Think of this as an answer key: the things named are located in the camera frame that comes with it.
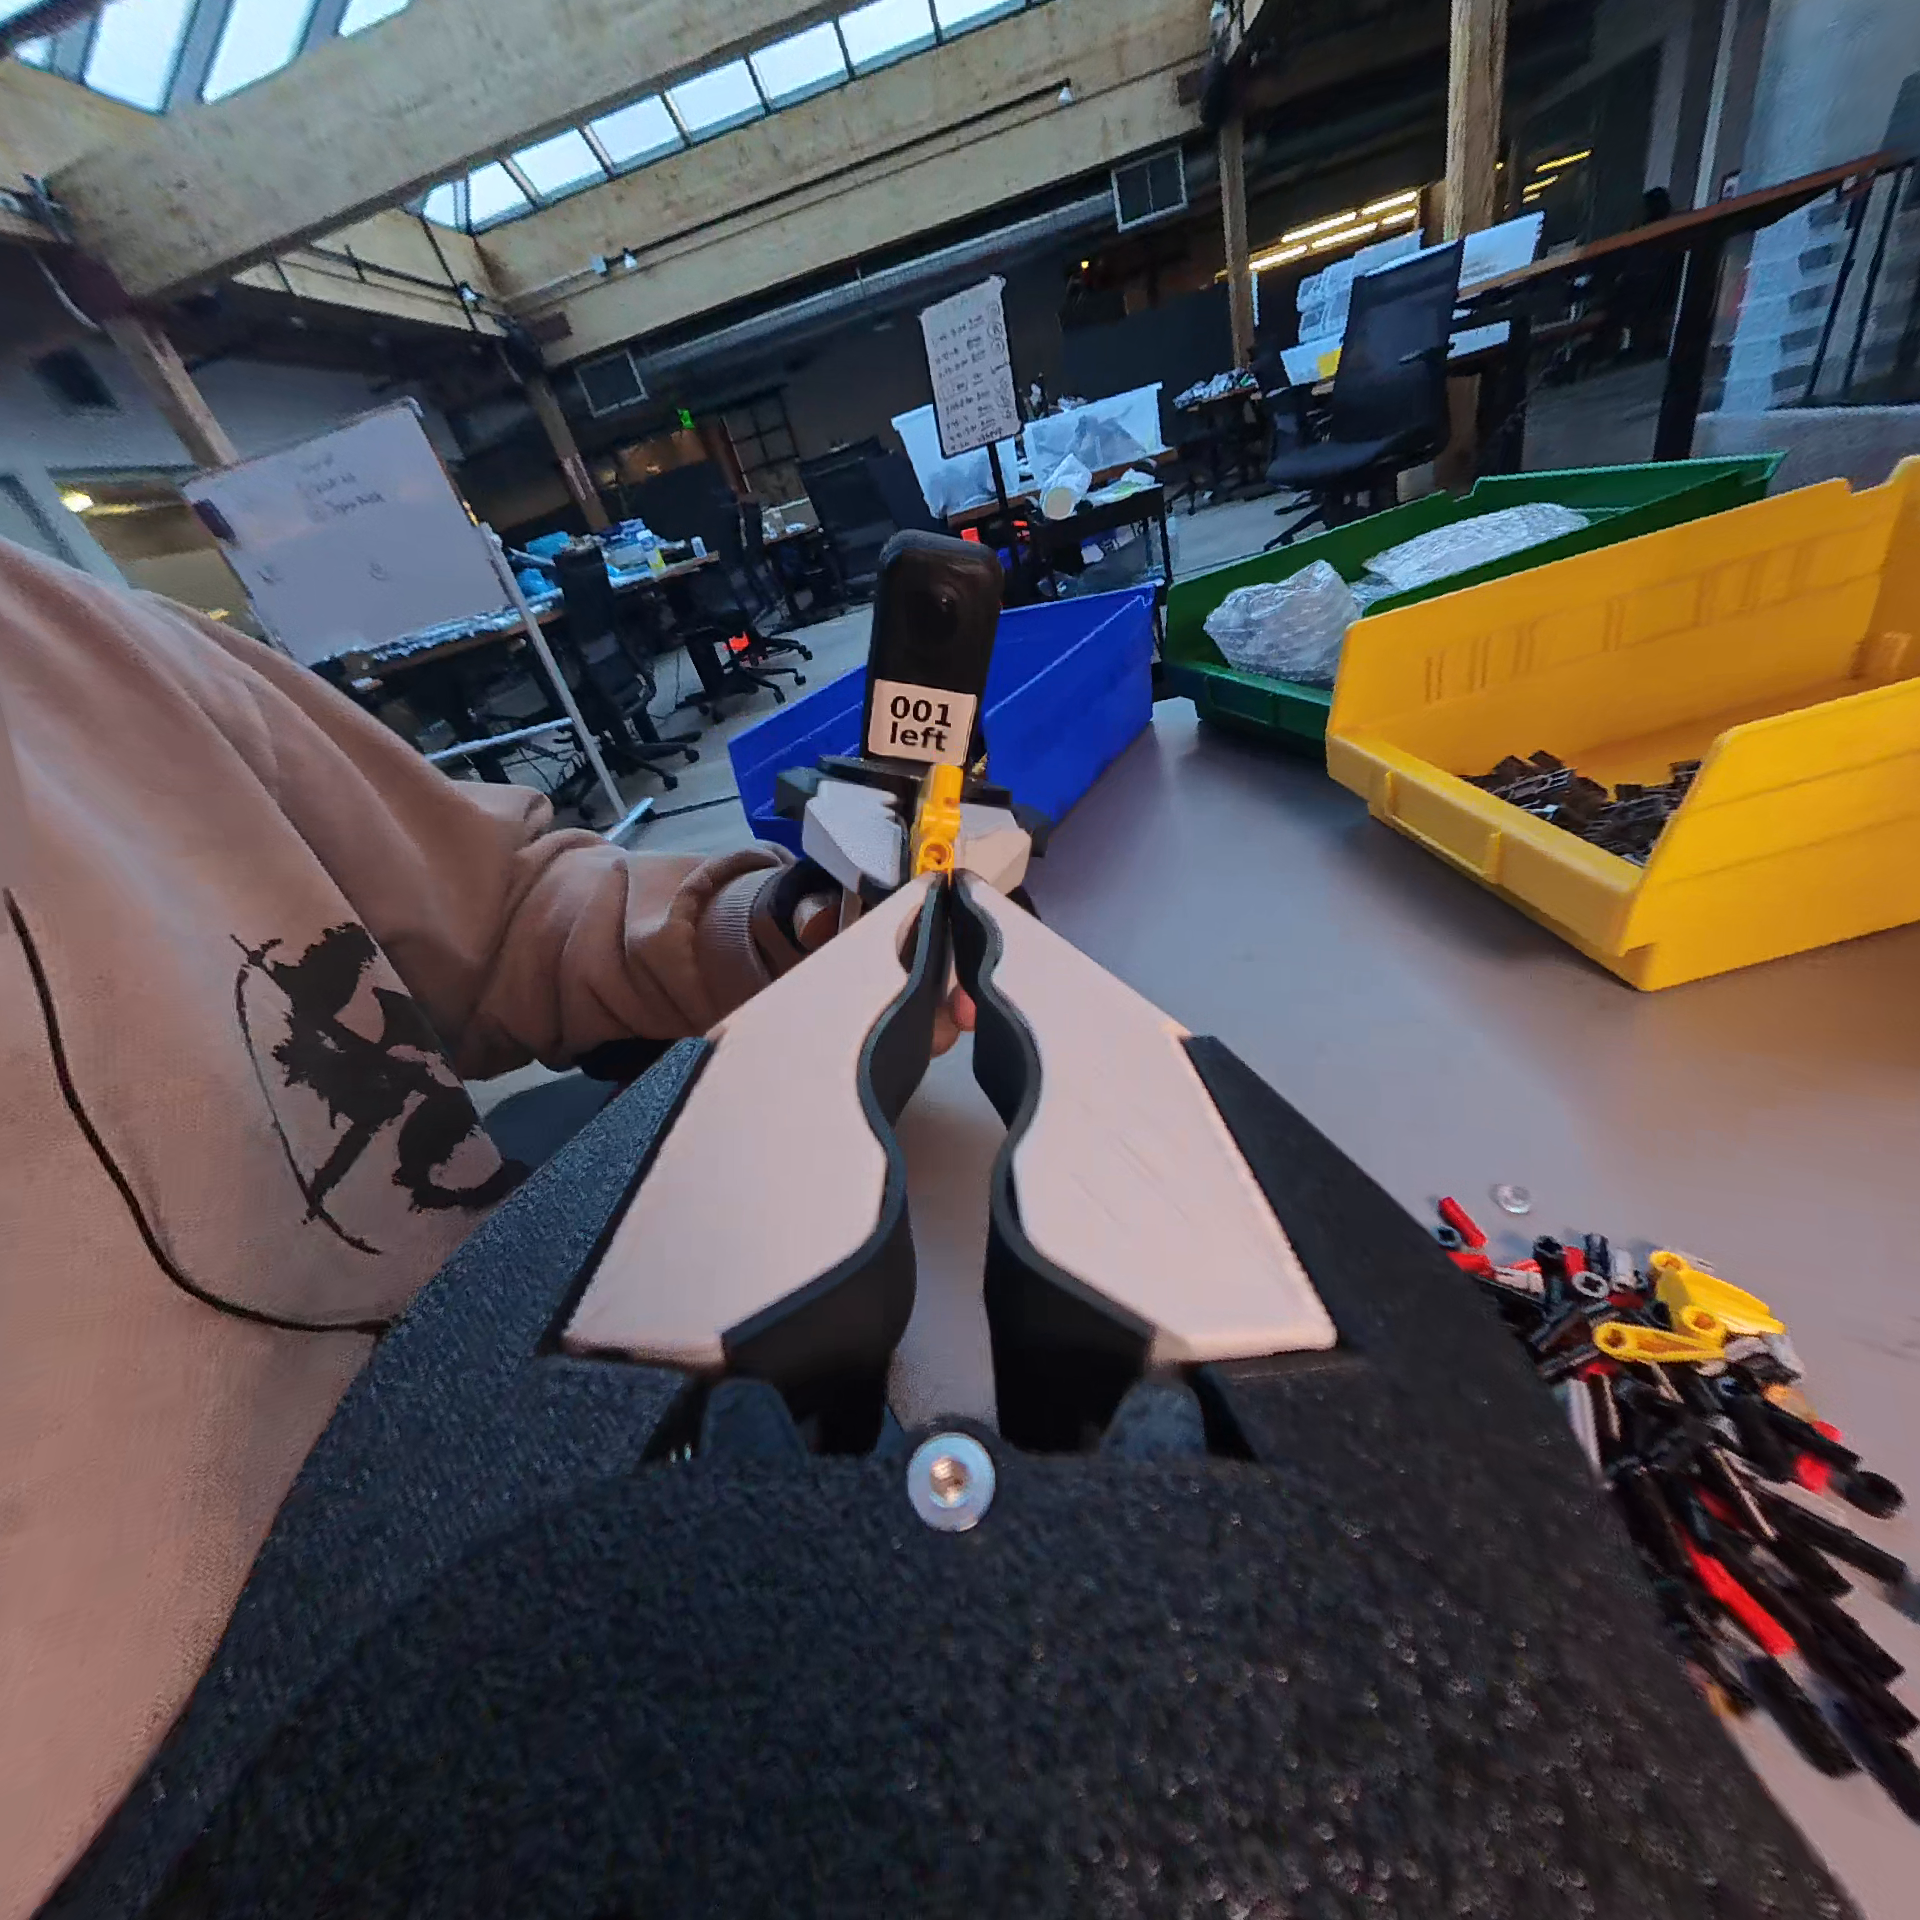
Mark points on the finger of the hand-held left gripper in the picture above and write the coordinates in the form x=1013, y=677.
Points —
x=869, y=840
x=996, y=849

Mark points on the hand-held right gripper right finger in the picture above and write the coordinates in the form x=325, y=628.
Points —
x=1155, y=1184

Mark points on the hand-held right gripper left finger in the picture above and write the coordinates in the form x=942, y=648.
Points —
x=749, y=1184

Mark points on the small yellow pinned assembly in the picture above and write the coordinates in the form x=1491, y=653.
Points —
x=938, y=819

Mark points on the pile of small building parts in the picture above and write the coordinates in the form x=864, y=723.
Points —
x=1723, y=1470

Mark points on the person's left forearm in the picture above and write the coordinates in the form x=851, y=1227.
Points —
x=628, y=931

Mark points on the grey desk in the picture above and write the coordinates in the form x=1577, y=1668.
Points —
x=1425, y=1050

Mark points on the person's left hand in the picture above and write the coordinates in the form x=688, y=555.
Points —
x=818, y=922

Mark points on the blue plastic bin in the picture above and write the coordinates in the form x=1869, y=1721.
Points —
x=1066, y=704

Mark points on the white sign on pole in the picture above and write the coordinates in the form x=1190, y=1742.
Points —
x=966, y=368

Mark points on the green plastic bin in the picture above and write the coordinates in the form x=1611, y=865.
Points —
x=1244, y=713

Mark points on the black office chair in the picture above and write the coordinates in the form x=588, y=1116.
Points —
x=1380, y=388
x=608, y=660

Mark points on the crumpled clear plastic bag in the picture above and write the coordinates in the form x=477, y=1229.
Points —
x=1283, y=621

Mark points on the flat clear plastic bag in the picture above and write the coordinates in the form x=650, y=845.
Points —
x=1477, y=541

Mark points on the heap of black building parts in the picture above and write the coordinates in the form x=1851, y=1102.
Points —
x=1582, y=803

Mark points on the whiteboard on stand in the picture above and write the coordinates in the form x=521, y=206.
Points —
x=346, y=524

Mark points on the yellow plastic bin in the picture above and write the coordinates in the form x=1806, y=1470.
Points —
x=1723, y=901

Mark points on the person's beige sweatshirt torso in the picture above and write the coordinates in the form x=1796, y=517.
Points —
x=120, y=1348

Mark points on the wooden top table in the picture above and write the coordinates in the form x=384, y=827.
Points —
x=1680, y=224

